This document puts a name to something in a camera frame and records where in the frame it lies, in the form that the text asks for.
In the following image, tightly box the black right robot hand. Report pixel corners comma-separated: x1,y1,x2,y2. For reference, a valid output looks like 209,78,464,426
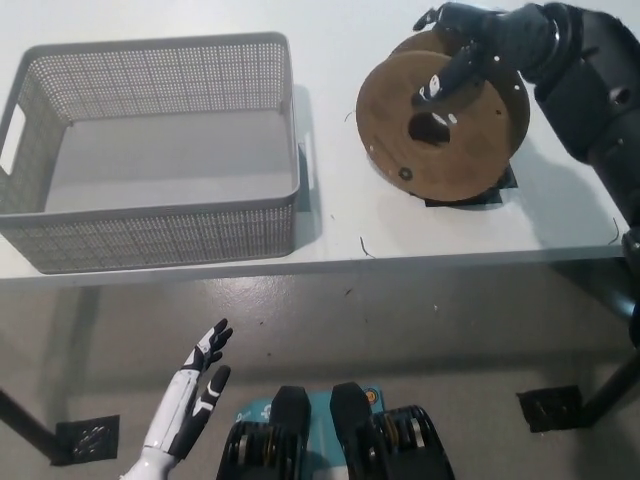
412,2,564,109

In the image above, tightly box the black floor tape patch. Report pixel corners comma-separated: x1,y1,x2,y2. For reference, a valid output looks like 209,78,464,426
53,413,121,467
516,385,585,434

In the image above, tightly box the cardboard filament spool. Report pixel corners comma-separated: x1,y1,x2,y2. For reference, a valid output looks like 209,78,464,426
355,29,532,204

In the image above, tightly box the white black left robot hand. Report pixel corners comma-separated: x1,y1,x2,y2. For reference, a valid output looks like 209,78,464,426
143,319,235,459

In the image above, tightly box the black table leg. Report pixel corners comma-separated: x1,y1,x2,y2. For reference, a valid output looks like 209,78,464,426
0,387,57,464
582,349,640,429

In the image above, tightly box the grey perforated plastic basket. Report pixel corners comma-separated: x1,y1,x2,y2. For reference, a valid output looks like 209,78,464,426
0,32,304,275

